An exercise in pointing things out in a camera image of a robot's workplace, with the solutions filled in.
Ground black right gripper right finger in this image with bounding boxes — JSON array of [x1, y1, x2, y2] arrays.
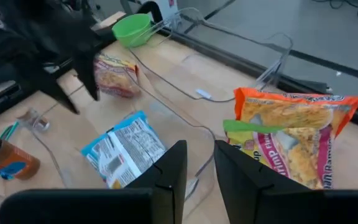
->
[[214, 139, 358, 224]]

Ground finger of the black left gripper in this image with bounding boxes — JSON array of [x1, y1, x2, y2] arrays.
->
[[20, 72, 81, 115], [72, 49, 101, 102]]

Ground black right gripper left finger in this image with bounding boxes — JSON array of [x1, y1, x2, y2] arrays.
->
[[0, 139, 188, 224]]

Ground red ramen noodle pack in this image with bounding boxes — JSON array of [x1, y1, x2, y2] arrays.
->
[[93, 52, 142, 100]]

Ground blue ramen noodle pack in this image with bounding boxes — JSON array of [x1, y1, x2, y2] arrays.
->
[[80, 110, 167, 190]]

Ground orange label spice jar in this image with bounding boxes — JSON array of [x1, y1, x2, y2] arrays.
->
[[0, 130, 41, 181]]

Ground orange chicken ramen pack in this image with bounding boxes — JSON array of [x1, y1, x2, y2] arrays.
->
[[233, 86, 358, 138]]

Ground teal spoon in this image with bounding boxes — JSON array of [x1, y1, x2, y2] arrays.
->
[[0, 120, 21, 141]]

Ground green plastic bowl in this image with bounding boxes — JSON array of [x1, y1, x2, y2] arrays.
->
[[111, 12, 154, 49]]

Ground black curved bracket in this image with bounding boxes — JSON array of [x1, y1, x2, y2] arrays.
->
[[137, 1, 164, 24]]

